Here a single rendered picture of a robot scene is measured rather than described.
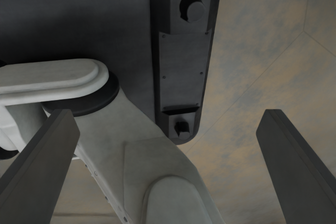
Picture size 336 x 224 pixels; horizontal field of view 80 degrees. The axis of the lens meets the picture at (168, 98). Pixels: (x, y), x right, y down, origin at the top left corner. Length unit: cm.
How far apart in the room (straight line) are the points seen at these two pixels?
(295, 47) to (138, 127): 75
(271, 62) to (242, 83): 14
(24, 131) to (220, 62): 63
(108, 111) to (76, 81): 7
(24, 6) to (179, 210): 44
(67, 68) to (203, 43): 30
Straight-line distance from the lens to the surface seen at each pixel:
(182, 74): 53
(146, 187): 23
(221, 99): 92
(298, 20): 88
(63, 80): 37
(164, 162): 25
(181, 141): 71
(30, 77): 41
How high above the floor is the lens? 61
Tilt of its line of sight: 48 degrees down
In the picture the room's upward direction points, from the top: 163 degrees clockwise
